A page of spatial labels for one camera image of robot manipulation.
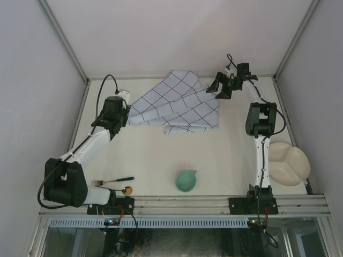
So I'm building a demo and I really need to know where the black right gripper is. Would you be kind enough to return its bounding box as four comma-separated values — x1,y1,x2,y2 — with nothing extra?
206,72,239,100

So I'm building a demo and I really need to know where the white black-grid tablecloth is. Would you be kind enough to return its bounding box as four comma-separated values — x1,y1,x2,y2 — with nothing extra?
128,70,219,134

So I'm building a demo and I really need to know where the gold fork green handle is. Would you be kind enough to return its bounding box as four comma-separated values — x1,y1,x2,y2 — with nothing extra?
91,177,135,186

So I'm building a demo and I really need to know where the gold spoon green handle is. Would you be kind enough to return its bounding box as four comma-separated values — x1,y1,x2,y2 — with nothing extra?
115,186,133,195

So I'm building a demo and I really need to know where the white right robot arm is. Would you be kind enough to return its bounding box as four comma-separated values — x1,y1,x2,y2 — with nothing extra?
206,63,277,214

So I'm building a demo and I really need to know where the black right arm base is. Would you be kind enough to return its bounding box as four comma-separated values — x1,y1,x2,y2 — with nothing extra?
228,197,279,215

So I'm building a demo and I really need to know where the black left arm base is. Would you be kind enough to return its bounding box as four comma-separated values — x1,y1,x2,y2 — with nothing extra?
87,196,135,215

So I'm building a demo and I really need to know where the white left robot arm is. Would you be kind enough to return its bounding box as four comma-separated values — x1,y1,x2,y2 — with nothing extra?
38,95,130,214

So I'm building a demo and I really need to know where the cream divided plate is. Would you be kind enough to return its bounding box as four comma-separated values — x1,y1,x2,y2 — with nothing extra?
269,142,311,186

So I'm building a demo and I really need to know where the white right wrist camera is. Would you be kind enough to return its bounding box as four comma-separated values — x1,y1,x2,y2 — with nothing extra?
225,67,235,77

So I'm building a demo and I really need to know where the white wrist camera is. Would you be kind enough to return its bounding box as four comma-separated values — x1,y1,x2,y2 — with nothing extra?
225,67,235,77
117,90,130,104

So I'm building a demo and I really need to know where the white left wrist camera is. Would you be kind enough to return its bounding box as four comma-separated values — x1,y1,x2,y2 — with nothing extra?
117,90,130,104

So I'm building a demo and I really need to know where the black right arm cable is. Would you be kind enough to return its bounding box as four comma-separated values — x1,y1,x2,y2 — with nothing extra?
226,54,285,223

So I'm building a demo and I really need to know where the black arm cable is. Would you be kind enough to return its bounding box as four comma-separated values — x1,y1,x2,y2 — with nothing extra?
36,74,120,209
226,54,285,223

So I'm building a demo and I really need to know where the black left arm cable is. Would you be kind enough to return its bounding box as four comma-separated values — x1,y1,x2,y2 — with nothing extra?
36,74,120,209

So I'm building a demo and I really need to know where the aluminium enclosure frame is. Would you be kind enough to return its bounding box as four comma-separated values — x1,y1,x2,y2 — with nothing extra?
37,0,325,196

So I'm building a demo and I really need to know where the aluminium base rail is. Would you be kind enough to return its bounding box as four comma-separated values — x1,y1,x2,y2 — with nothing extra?
39,194,332,215

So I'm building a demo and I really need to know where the blue slotted cable duct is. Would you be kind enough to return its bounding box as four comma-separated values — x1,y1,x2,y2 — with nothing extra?
49,217,249,229

